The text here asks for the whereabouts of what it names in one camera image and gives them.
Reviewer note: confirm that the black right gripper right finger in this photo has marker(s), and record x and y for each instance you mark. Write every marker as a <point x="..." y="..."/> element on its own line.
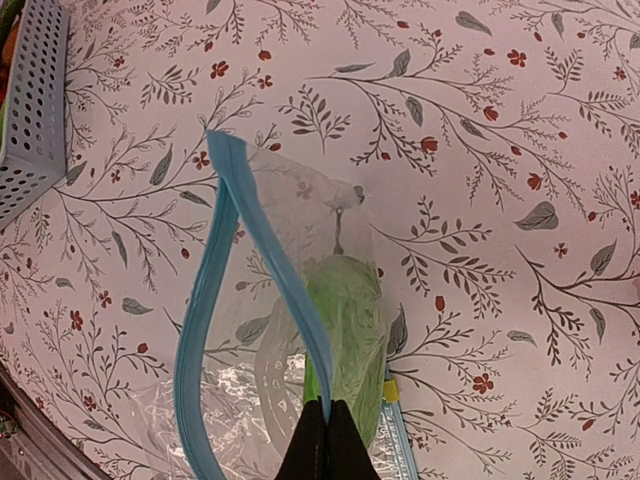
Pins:
<point x="345" y="455"/>

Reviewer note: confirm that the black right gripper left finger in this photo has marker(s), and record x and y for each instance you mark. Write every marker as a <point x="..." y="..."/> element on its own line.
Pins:
<point x="304" y="458"/>

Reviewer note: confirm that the clear bag blue zipper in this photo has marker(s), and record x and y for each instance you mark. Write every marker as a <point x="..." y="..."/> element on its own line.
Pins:
<point x="274" y="220"/>
<point x="238" y="435"/>

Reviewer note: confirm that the short green bitter gourd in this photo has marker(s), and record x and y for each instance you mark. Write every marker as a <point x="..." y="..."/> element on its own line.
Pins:
<point x="346" y="293"/>

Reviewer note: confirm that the floral table mat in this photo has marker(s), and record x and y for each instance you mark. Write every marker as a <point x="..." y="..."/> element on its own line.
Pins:
<point x="495" y="149"/>

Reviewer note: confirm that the light blue plastic basket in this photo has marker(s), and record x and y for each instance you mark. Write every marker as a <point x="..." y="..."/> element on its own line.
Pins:
<point x="33" y="154"/>

